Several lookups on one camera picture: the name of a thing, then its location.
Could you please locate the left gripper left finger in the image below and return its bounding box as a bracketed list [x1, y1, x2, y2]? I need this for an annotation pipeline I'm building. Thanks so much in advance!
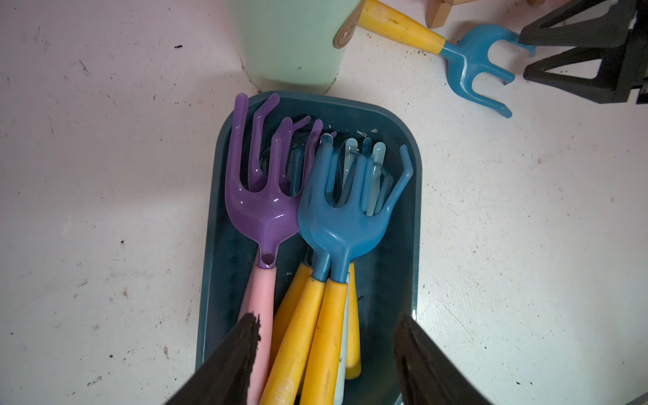
[167, 313, 261, 404]

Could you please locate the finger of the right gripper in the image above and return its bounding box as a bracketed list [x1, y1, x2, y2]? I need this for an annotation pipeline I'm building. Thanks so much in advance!
[523, 42, 647, 104]
[520, 0, 638, 48]

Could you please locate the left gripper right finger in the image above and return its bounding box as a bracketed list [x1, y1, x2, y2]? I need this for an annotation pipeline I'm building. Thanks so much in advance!
[393, 315, 490, 405]

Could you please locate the teal storage box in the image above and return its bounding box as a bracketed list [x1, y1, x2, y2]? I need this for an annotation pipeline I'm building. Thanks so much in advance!
[196, 91, 422, 404]

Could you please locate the purple rake pink handle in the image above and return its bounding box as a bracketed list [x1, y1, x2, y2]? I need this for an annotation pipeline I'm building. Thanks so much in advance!
[248, 94, 300, 196]
[224, 94, 311, 404]

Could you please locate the light blue rake white handle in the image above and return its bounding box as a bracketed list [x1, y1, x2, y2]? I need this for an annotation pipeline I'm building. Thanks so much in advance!
[333, 138, 386, 404]

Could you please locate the green pen cup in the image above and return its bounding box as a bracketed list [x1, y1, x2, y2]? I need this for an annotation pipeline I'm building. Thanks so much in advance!
[226, 0, 365, 95]

